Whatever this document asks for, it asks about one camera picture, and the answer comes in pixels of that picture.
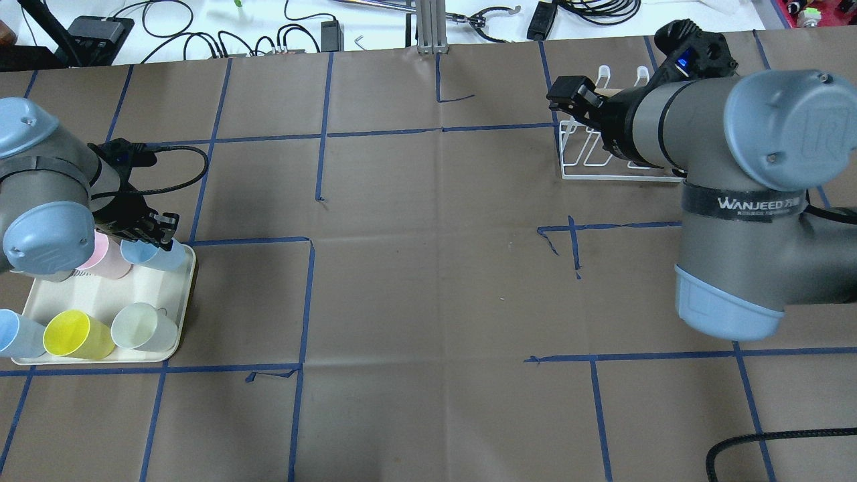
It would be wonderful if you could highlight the cream plastic tray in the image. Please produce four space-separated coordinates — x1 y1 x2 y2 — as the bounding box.
22 245 197 329

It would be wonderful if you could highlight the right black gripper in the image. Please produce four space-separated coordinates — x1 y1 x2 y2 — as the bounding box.
546 19 738 165

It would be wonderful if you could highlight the black power brick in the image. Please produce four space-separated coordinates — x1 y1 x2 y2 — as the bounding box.
526 1 558 41

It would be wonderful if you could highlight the white wire cup rack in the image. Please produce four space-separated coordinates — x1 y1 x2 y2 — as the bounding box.
555 65 682 183

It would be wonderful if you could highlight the aluminium frame post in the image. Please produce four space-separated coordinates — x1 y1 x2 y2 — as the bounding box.
415 0 448 55

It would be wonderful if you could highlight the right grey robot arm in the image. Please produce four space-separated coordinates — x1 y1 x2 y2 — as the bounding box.
546 19 856 341

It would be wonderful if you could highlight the metal claw tool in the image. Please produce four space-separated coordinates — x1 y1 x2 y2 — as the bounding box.
444 5 522 44

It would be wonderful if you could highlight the pale green plastic cup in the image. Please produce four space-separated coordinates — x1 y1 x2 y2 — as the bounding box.
110 303 179 353

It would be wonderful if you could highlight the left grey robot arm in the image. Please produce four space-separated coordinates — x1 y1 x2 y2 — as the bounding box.
1 97 179 275

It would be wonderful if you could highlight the black power adapter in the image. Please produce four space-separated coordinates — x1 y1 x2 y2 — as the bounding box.
319 19 345 52

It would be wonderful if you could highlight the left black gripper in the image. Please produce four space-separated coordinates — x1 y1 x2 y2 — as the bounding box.
88 138 180 251

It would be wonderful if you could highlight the light blue plastic cup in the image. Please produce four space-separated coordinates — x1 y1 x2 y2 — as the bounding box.
120 239 187 272

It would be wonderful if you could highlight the pink plastic cup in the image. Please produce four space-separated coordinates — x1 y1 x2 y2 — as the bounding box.
76 231 133 280

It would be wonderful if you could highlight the yellow plastic cup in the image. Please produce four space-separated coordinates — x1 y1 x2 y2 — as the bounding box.
42 309 116 360

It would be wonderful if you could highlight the black device box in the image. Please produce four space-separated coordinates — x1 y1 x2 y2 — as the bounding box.
68 16 135 67

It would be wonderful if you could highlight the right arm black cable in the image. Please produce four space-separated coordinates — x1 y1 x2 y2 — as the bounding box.
706 430 857 482

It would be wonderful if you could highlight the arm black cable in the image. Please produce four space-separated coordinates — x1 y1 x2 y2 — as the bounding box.
94 145 210 198
706 430 857 482

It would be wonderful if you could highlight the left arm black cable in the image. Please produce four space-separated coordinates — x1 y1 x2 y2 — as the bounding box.
94 145 210 198

